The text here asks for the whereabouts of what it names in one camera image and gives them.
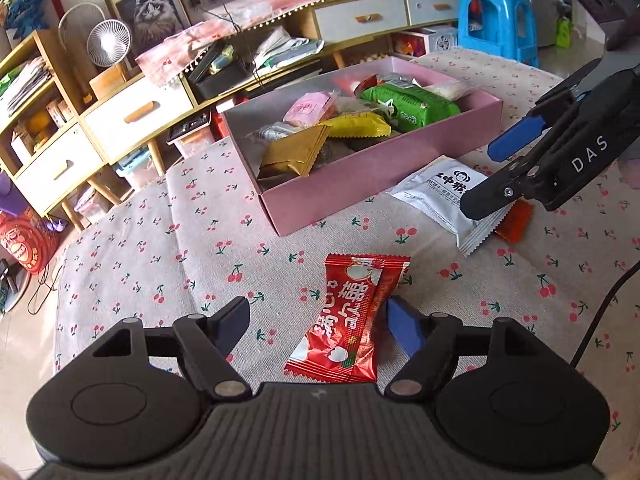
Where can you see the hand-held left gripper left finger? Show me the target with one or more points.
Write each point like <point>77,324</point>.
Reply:
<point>235,325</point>

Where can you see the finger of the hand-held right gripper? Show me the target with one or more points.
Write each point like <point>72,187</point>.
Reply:
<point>515,136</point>
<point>492,195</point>

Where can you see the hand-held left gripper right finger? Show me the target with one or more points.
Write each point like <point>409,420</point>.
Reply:
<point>402,330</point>

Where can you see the pink cardboard box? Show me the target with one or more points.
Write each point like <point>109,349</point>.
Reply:
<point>350,180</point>

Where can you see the yellow snack packet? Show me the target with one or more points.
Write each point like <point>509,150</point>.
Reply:
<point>357,126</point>

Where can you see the small orange packet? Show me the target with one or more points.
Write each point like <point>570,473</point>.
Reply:
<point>515,220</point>

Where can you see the white puffy snack packet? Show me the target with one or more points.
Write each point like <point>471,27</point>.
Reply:
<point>450,90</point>

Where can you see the cherry print tablecloth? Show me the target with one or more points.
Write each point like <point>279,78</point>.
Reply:
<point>150,260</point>

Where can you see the green snack packet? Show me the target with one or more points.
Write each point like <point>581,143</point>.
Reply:
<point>410,105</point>

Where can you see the blue plastic stool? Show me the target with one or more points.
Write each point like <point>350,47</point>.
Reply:
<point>495,20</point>

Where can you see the printed toy box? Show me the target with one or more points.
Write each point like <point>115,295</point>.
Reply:
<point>430,40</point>

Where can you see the small red snack packet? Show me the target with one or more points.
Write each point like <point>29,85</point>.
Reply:
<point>365,85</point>

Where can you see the yellow egg tray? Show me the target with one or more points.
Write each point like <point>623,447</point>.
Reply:
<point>370,56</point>

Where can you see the gold snack packet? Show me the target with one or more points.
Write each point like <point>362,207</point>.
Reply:
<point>292,152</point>

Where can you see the clear bin with blue lid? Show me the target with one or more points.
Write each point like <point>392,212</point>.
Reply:
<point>137,170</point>

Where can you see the small clear storage bin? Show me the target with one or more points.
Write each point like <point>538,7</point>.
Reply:
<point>92,205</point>

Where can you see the long wooden TV stand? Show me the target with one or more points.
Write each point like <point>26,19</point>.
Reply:
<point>360,20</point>

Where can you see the white brown snack bar packet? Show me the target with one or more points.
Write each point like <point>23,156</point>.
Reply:
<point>272,132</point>

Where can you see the clear bin with black tray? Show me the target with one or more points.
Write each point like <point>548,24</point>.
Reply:
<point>192,132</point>

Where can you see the red cardboard box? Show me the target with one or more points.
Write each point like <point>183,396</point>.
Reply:
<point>220,125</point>

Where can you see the pink snack packet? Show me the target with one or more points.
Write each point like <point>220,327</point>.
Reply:
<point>307,109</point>

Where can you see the red printed gift bag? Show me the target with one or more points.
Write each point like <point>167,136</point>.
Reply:
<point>22,245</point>

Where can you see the wooden cabinet with white drawer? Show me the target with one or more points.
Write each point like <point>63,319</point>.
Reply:
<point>135,115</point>

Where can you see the tall wooden shelf cabinet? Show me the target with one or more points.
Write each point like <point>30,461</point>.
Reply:
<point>55,170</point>

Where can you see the black storage case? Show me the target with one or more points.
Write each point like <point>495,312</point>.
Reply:
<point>220,82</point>

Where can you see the pile of papers and bags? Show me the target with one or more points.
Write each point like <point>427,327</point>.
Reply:
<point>285,50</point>

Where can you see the yellow cardboard box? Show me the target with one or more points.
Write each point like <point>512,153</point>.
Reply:
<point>107,82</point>

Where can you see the pink cherry print cloth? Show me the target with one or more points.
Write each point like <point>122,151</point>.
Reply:
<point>210,35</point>

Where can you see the white desk fan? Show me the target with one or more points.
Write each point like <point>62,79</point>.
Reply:
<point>109,42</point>

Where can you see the framed cat picture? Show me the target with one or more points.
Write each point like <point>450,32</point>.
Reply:
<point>150,15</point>

